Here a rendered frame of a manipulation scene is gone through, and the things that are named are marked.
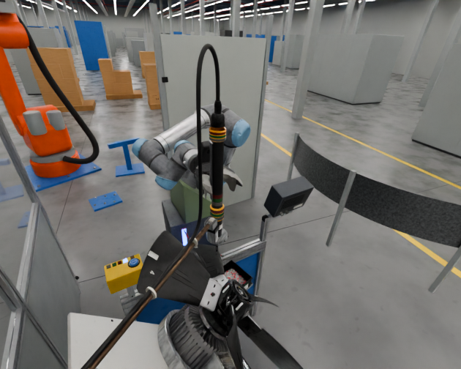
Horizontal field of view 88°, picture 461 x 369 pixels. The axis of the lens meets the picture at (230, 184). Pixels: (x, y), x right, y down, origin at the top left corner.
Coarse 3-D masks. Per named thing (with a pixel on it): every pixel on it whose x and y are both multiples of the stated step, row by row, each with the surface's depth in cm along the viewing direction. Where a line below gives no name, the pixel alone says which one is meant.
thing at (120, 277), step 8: (136, 256) 116; (120, 264) 112; (128, 264) 112; (112, 272) 108; (120, 272) 108; (128, 272) 108; (136, 272) 110; (112, 280) 105; (120, 280) 107; (128, 280) 110; (136, 280) 112; (112, 288) 107; (120, 288) 110
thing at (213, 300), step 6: (210, 282) 82; (216, 282) 83; (210, 288) 81; (216, 288) 82; (204, 294) 79; (210, 294) 80; (216, 294) 82; (204, 300) 79; (210, 300) 80; (216, 300) 81; (204, 306) 78; (210, 306) 79
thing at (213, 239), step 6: (204, 222) 70; (210, 222) 70; (216, 222) 71; (210, 228) 70; (216, 228) 71; (222, 228) 81; (210, 234) 74; (216, 234) 74; (222, 234) 78; (210, 240) 75; (216, 240) 75; (222, 240) 76
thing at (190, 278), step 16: (160, 240) 78; (176, 240) 82; (160, 256) 74; (192, 256) 82; (144, 272) 68; (160, 272) 72; (176, 272) 75; (192, 272) 79; (208, 272) 83; (144, 288) 66; (160, 288) 70; (176, 288) 73; (192, 288) 77; (192, 304) 75
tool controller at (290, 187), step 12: (288, 180) 148; (300, 180) 150; (276, 192) 140; (288, 192) 140; (300, 192) 143; (264, 204) 154; (276, 204) 143; (288, 204) 145; (300, 204) 155; (276, 216) 150
